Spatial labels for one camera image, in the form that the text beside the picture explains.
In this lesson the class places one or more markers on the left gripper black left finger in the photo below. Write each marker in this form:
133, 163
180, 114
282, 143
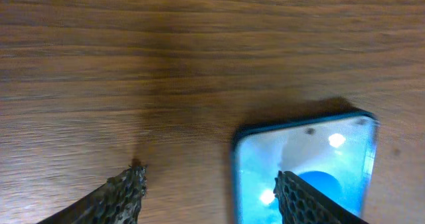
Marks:
118, 201

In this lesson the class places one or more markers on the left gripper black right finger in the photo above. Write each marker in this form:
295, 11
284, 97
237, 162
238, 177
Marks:
301, 203

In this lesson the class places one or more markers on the blue screen smartphone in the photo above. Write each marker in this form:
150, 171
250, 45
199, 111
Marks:
333, 152

